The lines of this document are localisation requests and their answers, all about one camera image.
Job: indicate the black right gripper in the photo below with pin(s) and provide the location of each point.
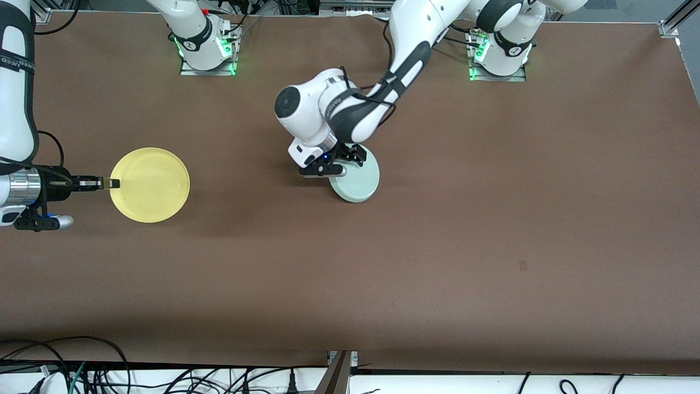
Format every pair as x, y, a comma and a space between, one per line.
56, 183

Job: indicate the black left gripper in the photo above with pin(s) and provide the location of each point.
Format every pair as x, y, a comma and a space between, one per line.
350, 154

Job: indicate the pale green round plate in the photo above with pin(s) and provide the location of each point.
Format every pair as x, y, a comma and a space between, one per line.
358, 183

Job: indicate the yellow round plate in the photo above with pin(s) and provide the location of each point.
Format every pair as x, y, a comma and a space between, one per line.
153, 186

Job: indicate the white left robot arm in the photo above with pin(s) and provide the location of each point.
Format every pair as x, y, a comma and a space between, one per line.
306, 109

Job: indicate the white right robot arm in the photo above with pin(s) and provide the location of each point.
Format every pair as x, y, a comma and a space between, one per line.
13, 109

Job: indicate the brown table cover mat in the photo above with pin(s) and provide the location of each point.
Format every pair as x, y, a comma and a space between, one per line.
350, 262

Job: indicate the aluminium extrusion beam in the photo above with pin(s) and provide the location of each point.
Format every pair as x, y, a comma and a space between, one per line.
333, 377

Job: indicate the black power plug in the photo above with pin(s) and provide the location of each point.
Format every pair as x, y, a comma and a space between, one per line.
292, 386

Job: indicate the white side table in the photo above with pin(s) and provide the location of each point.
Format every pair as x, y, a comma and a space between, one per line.
437, 386

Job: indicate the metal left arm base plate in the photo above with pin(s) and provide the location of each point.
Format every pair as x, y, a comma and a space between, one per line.
497, 78

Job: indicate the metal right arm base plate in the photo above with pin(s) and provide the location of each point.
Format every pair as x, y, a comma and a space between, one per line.
208, 72

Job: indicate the metal corner bracket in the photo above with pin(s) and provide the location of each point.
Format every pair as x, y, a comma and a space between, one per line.
353, 357

